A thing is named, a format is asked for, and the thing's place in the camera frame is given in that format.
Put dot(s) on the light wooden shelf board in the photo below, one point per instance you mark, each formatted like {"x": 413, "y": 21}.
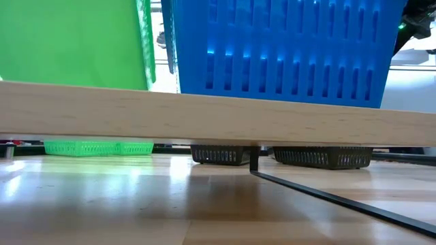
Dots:
{"x": 204, "y": 119}

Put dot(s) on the black metal shelf frame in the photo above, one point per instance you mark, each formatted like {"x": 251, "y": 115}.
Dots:
{"x": 253, "y": 160}

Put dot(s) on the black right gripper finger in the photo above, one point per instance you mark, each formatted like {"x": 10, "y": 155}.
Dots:
{"x": 401, "y": 39}

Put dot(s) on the black slotted plastic basket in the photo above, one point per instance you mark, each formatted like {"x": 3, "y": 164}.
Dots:
{"x": 323, "y": 157}
{"x": 218, "y": 156}

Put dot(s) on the black table edge rail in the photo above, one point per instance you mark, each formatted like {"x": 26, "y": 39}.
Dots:
{"x": 408, "y": 159}

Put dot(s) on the black round ceiling fixture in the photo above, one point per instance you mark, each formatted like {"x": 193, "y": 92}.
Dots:
{"x": 161, "y": 40}

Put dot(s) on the blue slotted plastic basket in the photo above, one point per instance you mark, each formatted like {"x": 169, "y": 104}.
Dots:
{"x": 289, "y": 51}

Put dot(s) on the green slotted plastic basket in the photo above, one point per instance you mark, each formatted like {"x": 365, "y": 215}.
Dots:
{"x": 85, "y": 148}
{"x": 68, "y": 44}

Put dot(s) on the silver metal post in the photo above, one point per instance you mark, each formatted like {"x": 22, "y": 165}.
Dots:
{"x": 9, "y": 151}

